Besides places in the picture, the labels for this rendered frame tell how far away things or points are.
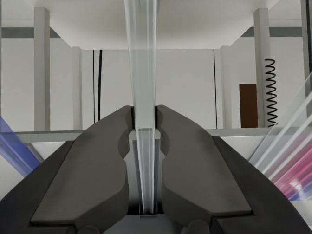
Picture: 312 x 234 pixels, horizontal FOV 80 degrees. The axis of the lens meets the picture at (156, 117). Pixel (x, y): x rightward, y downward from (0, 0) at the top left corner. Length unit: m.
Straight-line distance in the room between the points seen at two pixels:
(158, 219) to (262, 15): 0.62
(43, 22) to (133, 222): 0.57
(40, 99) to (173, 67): 1.50
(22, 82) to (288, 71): 2.64
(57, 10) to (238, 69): 1.77
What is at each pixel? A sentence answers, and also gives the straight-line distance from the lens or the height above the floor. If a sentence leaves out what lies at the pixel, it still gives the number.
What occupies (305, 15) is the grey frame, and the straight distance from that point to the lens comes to 0.61.
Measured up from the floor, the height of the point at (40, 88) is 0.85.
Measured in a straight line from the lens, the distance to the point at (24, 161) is 0.20.
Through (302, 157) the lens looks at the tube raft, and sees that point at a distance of 0.23.
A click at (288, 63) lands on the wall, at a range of 2.42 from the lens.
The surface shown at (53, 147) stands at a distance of 0.19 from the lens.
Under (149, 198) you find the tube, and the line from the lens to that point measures 0.25.
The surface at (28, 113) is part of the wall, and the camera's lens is 2.16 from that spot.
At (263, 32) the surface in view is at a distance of 0.69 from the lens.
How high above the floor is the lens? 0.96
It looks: 2 degrees down
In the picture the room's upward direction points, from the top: 179 degrees clockwise
